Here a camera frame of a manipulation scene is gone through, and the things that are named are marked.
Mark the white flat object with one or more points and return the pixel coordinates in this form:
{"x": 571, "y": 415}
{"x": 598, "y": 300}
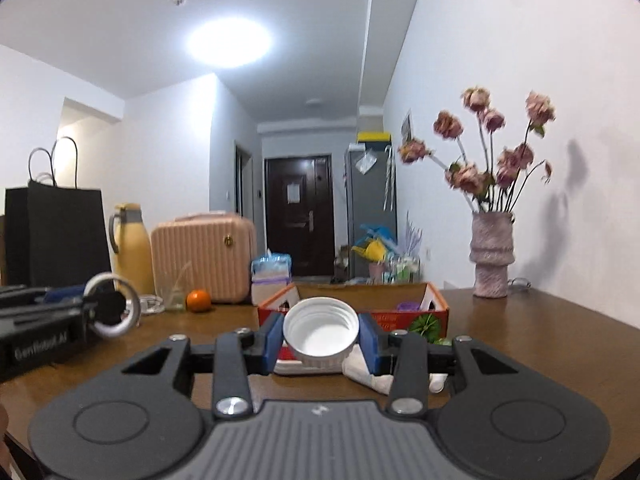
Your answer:
{"x": 300, "y": 370}

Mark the clear plastic bag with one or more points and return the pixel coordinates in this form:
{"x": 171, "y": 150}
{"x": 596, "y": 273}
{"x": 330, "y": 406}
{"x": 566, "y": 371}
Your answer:
{"x": 366, "y": 161}

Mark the yellow thermos bottle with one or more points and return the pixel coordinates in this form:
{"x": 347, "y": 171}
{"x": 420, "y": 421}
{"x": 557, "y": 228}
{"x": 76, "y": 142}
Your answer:
{"x": 132, "y": 255}

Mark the grey refrigerator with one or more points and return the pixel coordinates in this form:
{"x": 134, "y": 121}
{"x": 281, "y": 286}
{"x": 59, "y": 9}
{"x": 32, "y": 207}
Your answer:
{"x": 370, "y": 200}

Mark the white plastic lid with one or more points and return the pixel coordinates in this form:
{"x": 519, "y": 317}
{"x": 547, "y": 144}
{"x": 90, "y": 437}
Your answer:
{"x": 322, "y": 335}

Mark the purple plastic lid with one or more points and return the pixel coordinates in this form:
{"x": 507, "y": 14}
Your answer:
{"x": 409, "y": 306}

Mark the white paper notice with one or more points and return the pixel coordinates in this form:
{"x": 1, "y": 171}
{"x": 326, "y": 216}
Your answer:
{"x": 294, "y": 193}

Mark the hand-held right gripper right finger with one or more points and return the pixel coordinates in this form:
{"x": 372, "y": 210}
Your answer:
{"x": 371, "y": 344}

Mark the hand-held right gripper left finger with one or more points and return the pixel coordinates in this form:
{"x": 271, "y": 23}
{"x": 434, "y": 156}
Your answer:
{"x": 272, "y": 342}

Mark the blue plastic toy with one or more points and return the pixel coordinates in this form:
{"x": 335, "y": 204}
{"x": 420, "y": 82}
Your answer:
{"x": 380, "y": 234}

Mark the orange cardboard box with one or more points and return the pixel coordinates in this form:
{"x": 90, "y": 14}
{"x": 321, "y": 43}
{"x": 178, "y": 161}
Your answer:
{"x": 390, "y": 319}

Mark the round ceiling lamp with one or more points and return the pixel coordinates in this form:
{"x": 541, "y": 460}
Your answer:
{"x": 229, "y": 41}

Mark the yellow box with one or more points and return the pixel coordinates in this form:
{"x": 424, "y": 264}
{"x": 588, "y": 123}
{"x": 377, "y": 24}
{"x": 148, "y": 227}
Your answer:
{"x": 374, "y": 137}

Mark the crumpled white tissue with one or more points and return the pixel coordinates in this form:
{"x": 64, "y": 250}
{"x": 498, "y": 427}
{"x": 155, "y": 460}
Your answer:
{"x": 367, "y": 379}

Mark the wall picture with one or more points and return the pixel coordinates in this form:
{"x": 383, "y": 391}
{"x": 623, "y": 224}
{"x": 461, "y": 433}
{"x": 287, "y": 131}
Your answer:
{"x": 407, "y": 126}

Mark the white purple storage box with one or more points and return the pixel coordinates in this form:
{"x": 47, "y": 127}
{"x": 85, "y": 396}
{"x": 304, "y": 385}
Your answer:
{"x": 267, "y": 292}

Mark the pink ribbed suitcase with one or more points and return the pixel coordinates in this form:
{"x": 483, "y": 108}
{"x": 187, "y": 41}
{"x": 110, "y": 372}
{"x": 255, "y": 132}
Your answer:
{"x": 205, "y": 260}

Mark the orange fruit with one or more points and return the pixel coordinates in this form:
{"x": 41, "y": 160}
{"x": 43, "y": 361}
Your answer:
{"x": 198, "y": 301}

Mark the dark brown entrance door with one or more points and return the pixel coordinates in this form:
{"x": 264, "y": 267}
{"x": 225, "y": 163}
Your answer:
{"x": 300, "y": 235}

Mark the blue tissue packet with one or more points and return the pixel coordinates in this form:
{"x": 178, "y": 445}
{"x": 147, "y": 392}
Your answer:
{"x": 271, "y": 266}

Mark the dark side doorway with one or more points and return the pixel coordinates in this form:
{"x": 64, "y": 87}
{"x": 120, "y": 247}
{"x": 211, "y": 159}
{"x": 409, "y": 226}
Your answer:
{"x": 242, "y": 180}

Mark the purple flower bouquet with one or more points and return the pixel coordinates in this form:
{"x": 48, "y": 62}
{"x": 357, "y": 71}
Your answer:
{"x": 412, "y": 240}

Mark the pink textured vase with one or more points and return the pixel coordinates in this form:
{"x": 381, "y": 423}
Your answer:
{"x": 492, "y": 255}

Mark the yellow plastic toy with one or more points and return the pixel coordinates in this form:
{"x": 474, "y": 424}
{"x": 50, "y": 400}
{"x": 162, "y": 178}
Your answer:
{"x": 372, "y": 251}

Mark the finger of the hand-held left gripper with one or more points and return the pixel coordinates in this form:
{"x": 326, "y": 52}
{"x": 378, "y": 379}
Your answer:
{"x": 107, "y": 307}
{"x": 65, "y": 294}

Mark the clear glass cup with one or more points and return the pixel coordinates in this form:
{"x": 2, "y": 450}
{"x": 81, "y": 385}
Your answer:
{"x": 172, "y": 301}

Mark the striped candy cane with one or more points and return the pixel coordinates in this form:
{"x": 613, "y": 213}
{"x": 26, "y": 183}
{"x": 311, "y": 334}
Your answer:
{"x": 389, "y": 180}

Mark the dried pink rose bouquet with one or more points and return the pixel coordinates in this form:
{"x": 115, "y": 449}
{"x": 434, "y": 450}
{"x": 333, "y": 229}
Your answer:
{"x": 470, "y": 177}

